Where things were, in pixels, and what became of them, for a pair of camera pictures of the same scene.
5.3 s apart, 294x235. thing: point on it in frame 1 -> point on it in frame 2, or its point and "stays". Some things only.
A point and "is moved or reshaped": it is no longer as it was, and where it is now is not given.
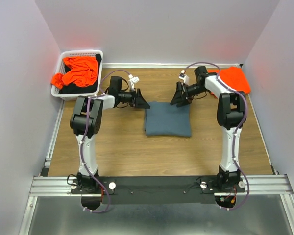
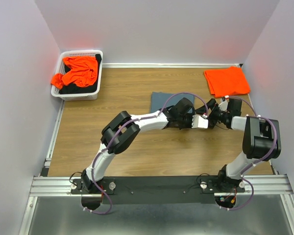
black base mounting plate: [158, 190] stays
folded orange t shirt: [233, 77] stays
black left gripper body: [132, 99] -> [184, 122]
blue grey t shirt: [162, 118] is moved or reshaped
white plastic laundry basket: [60, 68] stays
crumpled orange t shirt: [83, 73] stays
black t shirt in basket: [72, 88] stays
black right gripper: [178, 98] -> [210, 105]
